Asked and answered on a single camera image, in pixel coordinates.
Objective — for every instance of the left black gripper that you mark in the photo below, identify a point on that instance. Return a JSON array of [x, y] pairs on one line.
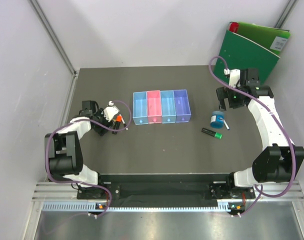
[[100, 113]]

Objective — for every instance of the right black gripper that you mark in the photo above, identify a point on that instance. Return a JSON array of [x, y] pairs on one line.
[[224, 92]]

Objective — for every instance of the light blue drawer bin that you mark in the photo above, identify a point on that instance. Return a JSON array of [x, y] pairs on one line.
[[140, 108]]

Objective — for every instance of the green ring binder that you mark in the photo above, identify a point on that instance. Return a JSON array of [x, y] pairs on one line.
[[242, 53]]

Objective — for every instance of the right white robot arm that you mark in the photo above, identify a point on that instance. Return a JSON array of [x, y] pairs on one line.
[[280, 158]]

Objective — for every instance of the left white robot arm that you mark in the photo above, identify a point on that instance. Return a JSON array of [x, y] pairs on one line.
[[65, 158]]

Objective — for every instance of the orange black highlighter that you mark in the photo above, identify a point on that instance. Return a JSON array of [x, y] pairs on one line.
[[117, 123]]

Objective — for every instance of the blue white marker pen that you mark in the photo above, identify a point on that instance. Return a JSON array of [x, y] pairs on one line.
[[226, 125]]

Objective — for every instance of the black white marker pen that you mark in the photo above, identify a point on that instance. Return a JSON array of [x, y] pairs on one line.
[[124, 123]]

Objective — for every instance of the blue round tub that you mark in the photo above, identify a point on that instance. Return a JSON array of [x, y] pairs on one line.
[[217, 119]]

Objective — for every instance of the green black highlighter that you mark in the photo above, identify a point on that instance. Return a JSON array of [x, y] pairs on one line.
[[211, 133]]

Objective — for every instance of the purple drawer bin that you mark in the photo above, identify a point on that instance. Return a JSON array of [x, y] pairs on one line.
[[182, 106]]

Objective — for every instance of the pink drawer bin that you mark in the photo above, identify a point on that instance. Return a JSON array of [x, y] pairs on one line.
[[154, 107]]

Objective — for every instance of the light green folder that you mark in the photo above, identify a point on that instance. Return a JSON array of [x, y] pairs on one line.
[[273, 39]]

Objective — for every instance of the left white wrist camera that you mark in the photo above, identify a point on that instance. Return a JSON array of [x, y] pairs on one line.
[[110, 111]]

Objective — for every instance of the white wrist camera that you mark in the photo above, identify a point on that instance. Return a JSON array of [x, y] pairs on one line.
[[110, 111], [233, 76]]

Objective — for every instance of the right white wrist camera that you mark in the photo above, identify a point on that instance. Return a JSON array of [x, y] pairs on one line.
[[233, 76]]

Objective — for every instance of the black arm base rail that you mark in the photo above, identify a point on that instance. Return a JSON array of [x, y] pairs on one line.
[[172, 190]]

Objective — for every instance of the grey slotted cable duct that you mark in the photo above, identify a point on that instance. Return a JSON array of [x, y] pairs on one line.
[[221, 206]]

